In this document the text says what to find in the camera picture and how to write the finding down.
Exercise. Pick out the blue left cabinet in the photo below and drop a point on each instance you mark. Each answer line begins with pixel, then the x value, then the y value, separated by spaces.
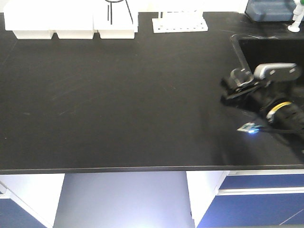
pixel 37 194

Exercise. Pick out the white green lab faucet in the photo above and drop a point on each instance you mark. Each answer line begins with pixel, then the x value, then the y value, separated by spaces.
pixel 298 15

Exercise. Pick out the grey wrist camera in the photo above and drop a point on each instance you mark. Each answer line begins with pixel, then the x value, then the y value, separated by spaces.
pixel 278 72

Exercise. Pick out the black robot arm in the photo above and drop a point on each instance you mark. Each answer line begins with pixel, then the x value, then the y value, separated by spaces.
pixel 285 118

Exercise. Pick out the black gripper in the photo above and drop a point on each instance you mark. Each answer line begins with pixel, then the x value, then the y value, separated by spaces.
pixel 252 94

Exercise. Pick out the black metal ring stand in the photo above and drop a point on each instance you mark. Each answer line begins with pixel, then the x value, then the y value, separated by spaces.
pixel 110 9

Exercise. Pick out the white left storage bin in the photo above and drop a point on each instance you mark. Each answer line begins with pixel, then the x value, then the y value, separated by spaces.
pixel 28 19

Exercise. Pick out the white right storage bin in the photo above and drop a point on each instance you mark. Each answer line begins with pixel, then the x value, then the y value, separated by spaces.
pixel 122 27

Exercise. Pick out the white test tube rack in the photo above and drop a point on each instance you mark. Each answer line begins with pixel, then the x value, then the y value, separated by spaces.
pixel 179 21

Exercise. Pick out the black lab sink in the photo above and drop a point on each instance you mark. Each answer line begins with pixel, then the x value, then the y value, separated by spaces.
pixel 253 51

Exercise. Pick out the blue plastic container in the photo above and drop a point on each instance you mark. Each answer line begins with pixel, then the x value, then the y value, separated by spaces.
pixel 270 10

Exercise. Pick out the small lit circuit board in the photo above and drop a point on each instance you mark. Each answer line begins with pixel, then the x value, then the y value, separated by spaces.
pixel 250 128

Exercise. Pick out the white storage bin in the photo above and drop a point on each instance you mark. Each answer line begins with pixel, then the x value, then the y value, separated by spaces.
pixel 70 22
pixel 122 27
pixel 28 19

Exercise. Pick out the white middle storage bin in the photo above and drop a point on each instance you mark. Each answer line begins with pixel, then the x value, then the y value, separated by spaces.
pixel 70 22

